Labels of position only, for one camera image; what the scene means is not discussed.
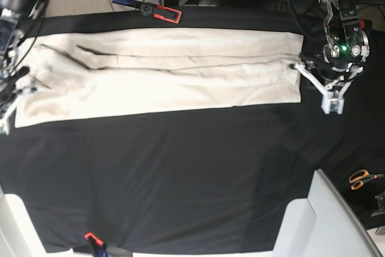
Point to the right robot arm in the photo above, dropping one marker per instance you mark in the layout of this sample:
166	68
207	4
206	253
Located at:
18	18

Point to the blue orange clamp top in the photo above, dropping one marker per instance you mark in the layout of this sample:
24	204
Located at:
152	10

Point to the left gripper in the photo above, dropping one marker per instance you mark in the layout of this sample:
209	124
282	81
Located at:
316	70

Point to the cream white T-shirt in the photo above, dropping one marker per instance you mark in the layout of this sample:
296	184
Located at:
151	70

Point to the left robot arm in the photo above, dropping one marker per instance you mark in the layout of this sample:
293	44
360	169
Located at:
347	44

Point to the black table cloth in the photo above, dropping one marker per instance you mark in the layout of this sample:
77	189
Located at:
183	139

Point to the orange handled scissors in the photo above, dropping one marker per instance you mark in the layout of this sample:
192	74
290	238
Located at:
362	177

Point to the orange blue clamp bottom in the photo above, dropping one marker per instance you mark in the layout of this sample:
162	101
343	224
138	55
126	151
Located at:
100	249

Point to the orange black clamp right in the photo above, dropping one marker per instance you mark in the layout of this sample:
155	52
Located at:
366	25

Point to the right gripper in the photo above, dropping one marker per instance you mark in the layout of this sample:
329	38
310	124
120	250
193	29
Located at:
8	87

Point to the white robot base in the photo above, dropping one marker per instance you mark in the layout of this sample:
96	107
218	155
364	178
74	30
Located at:
18	234
290	210

